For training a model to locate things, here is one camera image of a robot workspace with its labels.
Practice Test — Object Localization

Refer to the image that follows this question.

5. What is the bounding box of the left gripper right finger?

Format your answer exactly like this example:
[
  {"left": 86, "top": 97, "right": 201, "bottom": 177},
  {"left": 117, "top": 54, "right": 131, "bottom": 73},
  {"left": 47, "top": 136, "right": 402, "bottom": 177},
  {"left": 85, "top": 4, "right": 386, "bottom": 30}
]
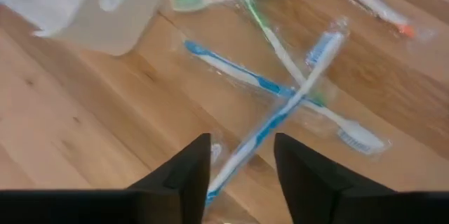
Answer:
[{"left": 273, "top": 132, "right": 398, "bottom": 224}]

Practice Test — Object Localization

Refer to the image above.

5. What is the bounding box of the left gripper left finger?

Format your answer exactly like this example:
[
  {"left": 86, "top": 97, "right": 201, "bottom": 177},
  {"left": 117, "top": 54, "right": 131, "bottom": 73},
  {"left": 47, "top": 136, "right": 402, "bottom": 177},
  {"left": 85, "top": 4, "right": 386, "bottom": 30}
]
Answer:
[{"left": 126, "top": 132, "right": 213, "bottom": 224}]

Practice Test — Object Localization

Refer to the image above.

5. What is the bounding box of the blue toothbrush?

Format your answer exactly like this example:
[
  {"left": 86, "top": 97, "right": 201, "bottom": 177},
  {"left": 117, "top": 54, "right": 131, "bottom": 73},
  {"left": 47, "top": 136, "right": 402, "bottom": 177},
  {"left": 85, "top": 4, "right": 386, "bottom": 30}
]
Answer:
[
  {"left": 204, "top": 28, "right": 348, "bottom": 206},
  {"left": 183, "top": 39, "right": 389, "bottom": 156}
]

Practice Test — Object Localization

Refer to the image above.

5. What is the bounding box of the white plastic bin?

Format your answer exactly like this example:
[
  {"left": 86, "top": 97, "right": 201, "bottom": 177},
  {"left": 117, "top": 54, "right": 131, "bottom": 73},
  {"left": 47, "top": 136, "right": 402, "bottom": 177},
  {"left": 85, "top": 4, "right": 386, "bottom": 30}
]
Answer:
[{"left": 0, "top": 0, "right": 180, "bottom": 57}]

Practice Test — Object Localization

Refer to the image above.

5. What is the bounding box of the orange toothbrush in clear wrapper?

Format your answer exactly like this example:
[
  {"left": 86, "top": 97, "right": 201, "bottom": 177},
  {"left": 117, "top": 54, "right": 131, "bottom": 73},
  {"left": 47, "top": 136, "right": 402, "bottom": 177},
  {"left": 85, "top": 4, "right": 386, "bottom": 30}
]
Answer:
[{"left": 326, "top": 0, "right": 418, "bottom": 39}]

